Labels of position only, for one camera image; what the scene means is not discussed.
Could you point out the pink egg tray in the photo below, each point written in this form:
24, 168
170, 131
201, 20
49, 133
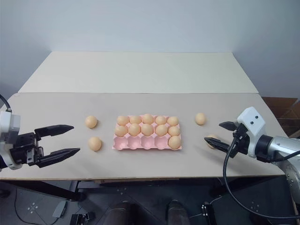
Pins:
131, 144

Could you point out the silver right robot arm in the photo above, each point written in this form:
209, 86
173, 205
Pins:
281, 146

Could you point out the dark rounded shape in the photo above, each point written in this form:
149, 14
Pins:
122, 214
176, 212

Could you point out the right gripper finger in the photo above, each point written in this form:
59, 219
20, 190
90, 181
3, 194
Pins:
228, 126
218, 144

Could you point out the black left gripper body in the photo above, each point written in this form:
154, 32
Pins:
23, 150

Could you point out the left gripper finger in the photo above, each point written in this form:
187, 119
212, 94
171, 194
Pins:
55, 130
61, 154

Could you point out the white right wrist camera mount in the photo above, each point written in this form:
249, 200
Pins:
254, 124

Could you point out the black table frame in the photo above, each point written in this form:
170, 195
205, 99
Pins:
47, 189

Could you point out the beige egg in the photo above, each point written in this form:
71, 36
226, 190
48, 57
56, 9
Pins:
174, 130
200, 118
121, 131
147, 118
173, 120
212, 136
161, 130
160, 120
91, 122
95, 144
147, 129
134, 129
135, 119
174, 142
123, 120

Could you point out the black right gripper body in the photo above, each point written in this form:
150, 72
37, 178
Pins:
241, 140

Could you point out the brown cardboard box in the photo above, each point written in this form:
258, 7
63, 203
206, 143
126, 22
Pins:
283, 110

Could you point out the grey foot pedal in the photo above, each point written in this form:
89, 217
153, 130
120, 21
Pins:
59, 209

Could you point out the black floor device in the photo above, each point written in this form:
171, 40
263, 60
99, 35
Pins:
80, 218

